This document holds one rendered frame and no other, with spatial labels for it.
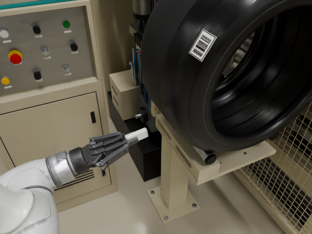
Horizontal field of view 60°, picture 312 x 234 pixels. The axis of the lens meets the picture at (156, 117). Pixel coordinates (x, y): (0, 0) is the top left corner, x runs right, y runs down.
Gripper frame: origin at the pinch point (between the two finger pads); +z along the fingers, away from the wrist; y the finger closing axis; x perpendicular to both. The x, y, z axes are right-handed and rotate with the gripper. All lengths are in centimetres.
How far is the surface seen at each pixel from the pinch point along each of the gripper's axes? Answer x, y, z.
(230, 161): 26.5, -6.6, 31.8
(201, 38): -30.6, -9.9, 17.4
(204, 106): -13.7, -12.7, 16.2
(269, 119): 14, -5, 49
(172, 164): 60, 27, 21
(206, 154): 13.2, -7.8, 20.1
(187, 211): 106, 22, 25
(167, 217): 103, 23, 11
